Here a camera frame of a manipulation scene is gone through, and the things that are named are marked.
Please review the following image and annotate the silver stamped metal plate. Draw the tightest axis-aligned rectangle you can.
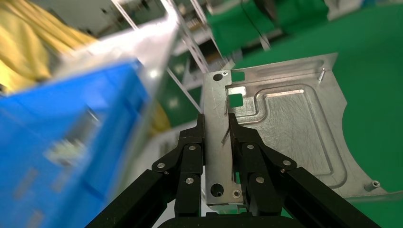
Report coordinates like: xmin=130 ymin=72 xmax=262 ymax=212
xmin=201 ymin=53 xmax=403 ymax=211

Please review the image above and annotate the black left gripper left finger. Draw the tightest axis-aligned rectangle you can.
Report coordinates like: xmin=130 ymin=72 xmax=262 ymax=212
xmin=85 ymin=113 xmax=206 ymax=228

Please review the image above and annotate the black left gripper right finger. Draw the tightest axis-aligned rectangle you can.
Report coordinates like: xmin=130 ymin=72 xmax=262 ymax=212
xmin=228 ymin=113 xmax=382 ymax=228

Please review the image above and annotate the blue plastic bin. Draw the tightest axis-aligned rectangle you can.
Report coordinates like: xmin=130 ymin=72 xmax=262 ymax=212
xmin=0 ymin=59 xmax=153 ymax=228

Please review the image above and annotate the yellow plastic bag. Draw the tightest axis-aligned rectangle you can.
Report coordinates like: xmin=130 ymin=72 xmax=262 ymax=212
xmin=0 ymin=0 xmax=99 ymax=95

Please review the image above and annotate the white shelf rack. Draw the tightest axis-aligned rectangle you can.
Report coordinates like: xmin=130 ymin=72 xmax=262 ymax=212
xmin=50 ymin=0 xmax=209 ymax=114

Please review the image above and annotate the thin black cable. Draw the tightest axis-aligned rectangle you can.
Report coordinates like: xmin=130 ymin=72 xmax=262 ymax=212
xmin=240 ymin=0 xmax=263 ymax=40

